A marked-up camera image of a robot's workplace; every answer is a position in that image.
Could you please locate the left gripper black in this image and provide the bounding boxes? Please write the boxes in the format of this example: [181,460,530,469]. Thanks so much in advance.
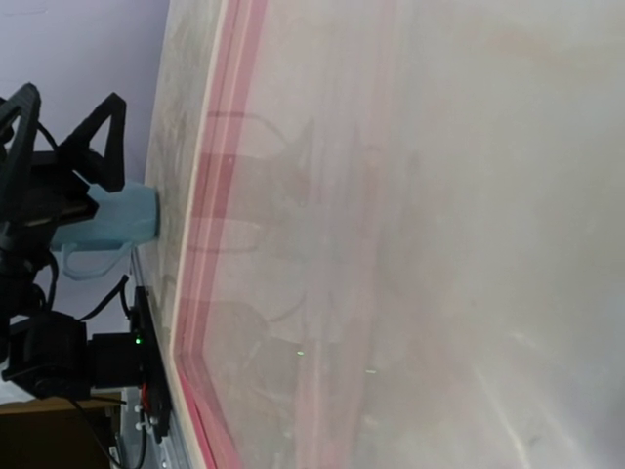
[1,83,126,274]

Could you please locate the wooden picture frame pink edge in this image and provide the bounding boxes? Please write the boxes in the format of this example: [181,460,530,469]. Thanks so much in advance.
[171,1,267,468]

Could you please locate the clear acrylic glass sheet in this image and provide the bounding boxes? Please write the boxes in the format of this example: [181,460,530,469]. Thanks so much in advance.
[203,1,624,468]

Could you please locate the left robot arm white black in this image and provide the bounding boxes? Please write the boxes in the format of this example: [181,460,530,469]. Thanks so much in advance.
[1,83,126,403]

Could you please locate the light blue mug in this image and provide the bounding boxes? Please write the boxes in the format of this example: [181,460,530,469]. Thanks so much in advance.
[51,181,159,281]

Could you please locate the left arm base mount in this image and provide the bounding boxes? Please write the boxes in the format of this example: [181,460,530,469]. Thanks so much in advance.
[130,286,172,444]

